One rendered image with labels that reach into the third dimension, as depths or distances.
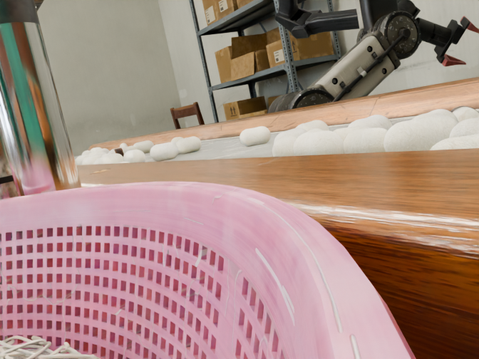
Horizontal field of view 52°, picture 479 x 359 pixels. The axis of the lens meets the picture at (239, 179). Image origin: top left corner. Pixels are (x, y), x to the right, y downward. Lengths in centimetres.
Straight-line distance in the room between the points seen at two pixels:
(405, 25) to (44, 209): 110
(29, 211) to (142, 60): 534
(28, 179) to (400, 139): 17
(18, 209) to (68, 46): 515
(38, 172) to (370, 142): 16
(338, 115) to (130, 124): 480
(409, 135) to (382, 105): 31
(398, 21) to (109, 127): 434
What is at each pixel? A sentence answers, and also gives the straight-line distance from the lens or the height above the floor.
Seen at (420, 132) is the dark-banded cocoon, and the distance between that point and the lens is 25.
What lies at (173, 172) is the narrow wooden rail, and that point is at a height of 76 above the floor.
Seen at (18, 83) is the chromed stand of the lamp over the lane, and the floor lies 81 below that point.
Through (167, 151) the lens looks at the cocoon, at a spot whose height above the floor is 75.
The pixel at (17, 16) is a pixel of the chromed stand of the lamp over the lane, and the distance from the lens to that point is 20.
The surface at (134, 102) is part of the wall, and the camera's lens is 539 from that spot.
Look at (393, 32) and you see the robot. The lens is 119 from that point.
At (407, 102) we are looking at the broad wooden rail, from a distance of 54.
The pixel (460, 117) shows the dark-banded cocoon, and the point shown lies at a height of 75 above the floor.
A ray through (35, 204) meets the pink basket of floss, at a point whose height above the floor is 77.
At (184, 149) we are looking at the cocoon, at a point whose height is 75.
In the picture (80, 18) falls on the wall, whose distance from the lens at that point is 541.
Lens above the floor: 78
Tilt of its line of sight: 8 degrees down
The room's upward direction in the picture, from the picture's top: 12 degrees counter-clockwise
